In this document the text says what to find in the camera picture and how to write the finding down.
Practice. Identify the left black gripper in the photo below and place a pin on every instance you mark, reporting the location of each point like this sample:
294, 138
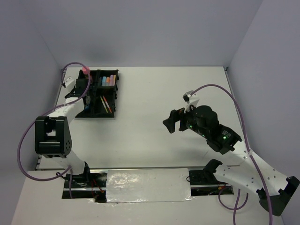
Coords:
72, 92

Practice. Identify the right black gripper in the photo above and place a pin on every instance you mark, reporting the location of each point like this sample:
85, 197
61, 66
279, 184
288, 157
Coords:
176, 115

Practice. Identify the pink-capped small bottle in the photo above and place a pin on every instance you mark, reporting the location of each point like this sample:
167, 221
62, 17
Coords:
85, 70

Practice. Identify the blue highlighter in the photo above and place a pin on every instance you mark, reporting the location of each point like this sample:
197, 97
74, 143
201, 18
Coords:
103, 81

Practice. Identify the yellow thin pen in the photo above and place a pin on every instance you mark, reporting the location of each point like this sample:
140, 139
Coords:
103, 103

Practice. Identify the orange thin pen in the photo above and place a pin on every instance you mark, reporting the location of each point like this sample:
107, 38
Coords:
107, 105

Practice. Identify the purple highlighter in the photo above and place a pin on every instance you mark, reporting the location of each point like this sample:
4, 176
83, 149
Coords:
111, 83

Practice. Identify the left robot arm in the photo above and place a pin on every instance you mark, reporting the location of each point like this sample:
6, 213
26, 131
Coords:
52, 134

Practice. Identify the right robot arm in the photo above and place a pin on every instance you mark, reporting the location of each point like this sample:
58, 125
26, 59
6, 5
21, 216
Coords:
234, 164

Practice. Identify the black four-compartment organizer tray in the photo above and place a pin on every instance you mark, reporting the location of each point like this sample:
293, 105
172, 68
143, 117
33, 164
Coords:
100, 100

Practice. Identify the silver foil plate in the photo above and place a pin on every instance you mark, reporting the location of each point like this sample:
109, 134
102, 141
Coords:
147, 185

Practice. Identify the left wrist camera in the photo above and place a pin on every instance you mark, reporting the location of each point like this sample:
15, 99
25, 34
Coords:
69, 83

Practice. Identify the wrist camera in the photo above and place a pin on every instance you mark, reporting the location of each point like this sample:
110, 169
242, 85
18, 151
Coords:
69, 83
191, 99

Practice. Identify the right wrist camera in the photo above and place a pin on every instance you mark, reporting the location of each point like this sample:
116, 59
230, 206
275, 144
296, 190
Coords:
191, 99

